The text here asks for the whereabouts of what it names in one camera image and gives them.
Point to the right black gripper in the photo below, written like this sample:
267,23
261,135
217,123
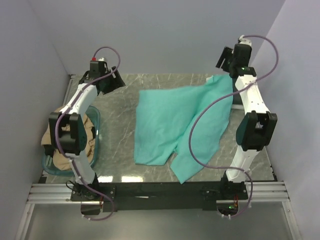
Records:
226,54

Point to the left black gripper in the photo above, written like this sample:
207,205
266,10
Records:
118,81

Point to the teal t shirt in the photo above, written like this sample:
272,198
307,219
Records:
170,121

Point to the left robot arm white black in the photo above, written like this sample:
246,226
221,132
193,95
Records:
66,127

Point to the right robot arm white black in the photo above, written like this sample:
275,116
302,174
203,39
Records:
258,124

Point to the teal plastic basket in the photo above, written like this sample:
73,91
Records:
47,160

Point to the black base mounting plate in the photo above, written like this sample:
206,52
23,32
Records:
127,196

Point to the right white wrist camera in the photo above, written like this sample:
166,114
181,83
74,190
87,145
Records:
244,40

